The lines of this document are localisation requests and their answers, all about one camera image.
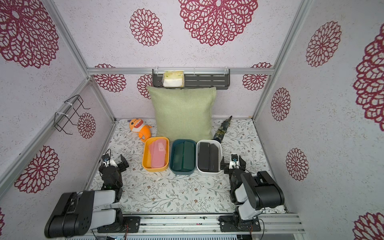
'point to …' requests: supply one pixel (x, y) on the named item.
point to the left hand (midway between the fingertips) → (115, 158)
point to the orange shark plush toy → (144, 131)
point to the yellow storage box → (146, 156)
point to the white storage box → (220, 147)
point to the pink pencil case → (158, 149)
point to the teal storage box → (184, 171)
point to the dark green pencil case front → (178, 156)
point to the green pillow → (183, 113)
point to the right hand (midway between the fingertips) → (232, 155)
